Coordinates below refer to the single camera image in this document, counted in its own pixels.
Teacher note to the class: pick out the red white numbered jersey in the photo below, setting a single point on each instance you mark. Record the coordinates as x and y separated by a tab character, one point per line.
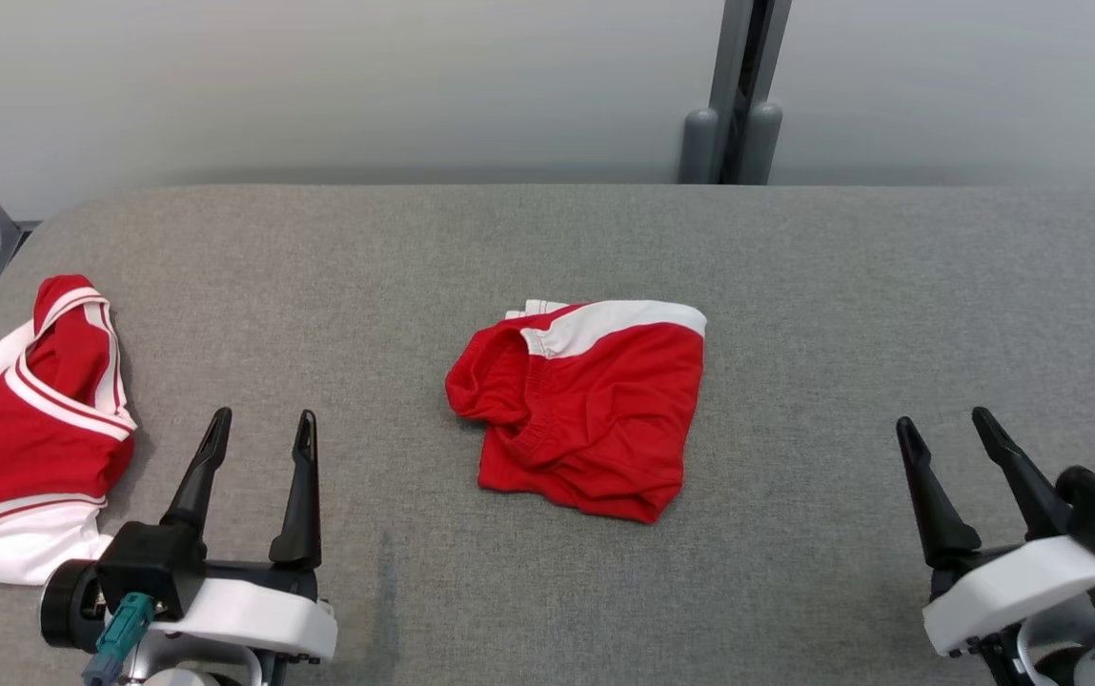
23	448

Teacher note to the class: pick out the teal left camera connector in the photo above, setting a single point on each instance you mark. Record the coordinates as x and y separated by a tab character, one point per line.
123	629

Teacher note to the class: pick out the grey fabric sofa seat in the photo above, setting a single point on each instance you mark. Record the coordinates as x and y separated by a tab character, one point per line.
547	248

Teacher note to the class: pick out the grey rounded post foot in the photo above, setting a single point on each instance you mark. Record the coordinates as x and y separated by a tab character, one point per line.
760	143
698	148

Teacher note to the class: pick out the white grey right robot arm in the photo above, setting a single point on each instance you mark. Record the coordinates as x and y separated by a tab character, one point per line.
1090	648

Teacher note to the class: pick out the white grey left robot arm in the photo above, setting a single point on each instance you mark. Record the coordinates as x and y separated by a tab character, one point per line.
185	667

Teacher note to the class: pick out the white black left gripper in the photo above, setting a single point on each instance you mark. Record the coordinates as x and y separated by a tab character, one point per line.
252	610

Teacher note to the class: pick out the red shorts with white stripe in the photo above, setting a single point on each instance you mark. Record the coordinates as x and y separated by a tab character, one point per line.
604	419

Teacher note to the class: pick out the grey partition post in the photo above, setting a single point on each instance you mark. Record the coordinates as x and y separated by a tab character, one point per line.
752	57

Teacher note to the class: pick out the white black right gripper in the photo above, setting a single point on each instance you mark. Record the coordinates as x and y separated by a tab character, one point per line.
1014	591

